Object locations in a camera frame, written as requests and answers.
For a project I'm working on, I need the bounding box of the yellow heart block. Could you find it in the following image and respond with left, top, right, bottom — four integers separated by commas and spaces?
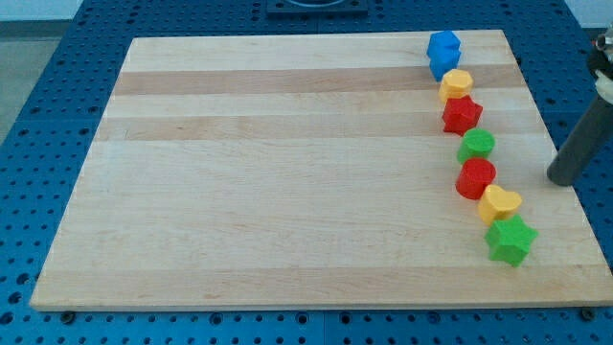
477, 184, 523, 225

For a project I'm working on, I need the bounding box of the robot arm end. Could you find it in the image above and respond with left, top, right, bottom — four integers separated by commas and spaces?
587, 26, 612, 104

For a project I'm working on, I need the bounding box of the wooden board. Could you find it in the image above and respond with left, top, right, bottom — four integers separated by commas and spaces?
31, 30, 612, 311

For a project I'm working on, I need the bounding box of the red star block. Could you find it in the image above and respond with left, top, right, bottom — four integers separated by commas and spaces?
443, 95, 483, 136

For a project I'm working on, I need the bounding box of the red cylinder block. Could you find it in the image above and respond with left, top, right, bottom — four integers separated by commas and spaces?
455, 157, 497, 200

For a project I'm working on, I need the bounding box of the green cylinder block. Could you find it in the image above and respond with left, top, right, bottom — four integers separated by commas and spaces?
456, 127, 496, 164

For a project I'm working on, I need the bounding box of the yellow hexagon block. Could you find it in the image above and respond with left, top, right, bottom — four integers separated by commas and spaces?
438, 69, 474, 103

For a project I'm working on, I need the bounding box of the blue block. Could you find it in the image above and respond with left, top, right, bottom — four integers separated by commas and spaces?
426, 31, 462, 81

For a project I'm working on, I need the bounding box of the green star block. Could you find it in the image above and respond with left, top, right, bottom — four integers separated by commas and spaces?
484, 214, 539, 267

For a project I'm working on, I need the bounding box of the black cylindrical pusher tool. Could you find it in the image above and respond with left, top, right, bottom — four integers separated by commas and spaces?
546, 95, 612, 187

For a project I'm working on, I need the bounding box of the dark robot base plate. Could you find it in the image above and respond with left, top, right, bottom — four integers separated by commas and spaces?
264, 0, 369, 15

